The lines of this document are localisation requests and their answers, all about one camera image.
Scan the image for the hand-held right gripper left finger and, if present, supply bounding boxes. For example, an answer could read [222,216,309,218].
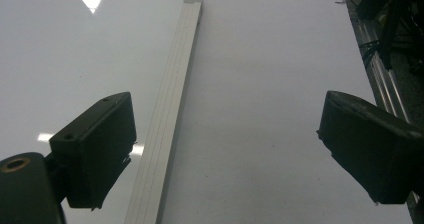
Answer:
[49,91,138,210]

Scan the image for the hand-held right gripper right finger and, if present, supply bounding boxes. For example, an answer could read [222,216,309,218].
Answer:
[316,90,424,205]

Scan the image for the black metal stand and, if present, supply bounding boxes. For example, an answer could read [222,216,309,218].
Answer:
[339,0,424,72]

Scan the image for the aluminium table edge rail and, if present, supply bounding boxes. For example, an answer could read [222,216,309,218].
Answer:
[343,0,424,224]

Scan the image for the white whiteboard with aluminium frame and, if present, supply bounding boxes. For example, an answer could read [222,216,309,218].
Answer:
[0,0,204,224]

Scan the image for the black cable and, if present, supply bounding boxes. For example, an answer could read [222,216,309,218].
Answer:
[358,39,382,60]

